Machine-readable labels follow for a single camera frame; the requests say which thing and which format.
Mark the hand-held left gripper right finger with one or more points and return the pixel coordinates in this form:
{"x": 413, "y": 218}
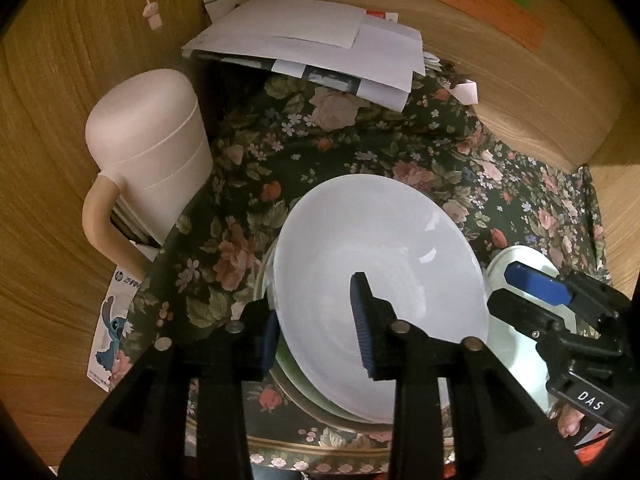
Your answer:
{"x": 361, "y": 330}

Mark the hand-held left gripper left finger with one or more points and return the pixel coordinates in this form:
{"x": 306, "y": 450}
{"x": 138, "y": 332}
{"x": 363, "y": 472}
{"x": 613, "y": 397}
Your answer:
{"x": 270, "y": 345}

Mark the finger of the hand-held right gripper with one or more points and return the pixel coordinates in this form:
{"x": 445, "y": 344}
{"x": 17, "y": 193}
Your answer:
{"x": 535, "y": 282}
{"x": 522, "y": 312}

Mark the mint green bowl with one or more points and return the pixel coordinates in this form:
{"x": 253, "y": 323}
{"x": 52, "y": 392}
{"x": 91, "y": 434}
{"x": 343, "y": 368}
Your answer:
{"x": 515, "y": 360}

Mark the white plate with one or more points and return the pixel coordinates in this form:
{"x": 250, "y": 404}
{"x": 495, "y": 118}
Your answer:
{"x": 259, "y": 280}

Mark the dark brown plate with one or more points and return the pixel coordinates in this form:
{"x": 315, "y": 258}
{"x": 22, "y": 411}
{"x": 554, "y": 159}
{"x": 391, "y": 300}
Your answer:
{"x": 312, "y": 414}

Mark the pink bowl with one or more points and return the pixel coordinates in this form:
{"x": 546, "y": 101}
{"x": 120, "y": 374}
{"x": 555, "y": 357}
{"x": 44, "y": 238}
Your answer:
{"x": 375, "y": 230}

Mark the person's right hand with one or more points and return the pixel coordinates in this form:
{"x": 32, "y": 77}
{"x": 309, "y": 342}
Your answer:
{"x": 570, "y": 422}

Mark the blue cartoon printed card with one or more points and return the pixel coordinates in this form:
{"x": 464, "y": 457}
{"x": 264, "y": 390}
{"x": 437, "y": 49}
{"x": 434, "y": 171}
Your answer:
{"x": 112, "y": 330}

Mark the dark floral tablecloth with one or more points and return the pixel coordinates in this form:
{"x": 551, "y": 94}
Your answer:
{"x": 240, "y": 170}

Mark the small pink box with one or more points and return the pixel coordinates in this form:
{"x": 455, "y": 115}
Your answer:
{"x": 465, "y": 91}

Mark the pile of magazines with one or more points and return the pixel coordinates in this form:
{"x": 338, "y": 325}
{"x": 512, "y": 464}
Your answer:
{"x": 325, "y": 76}

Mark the red and white tube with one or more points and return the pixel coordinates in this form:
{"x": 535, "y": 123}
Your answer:
{"x": 380, "y": 14}

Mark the stack of white envelopes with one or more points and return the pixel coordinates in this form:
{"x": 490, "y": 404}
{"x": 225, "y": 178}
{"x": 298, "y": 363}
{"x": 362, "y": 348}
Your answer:
{"x": 300, "y": 25}

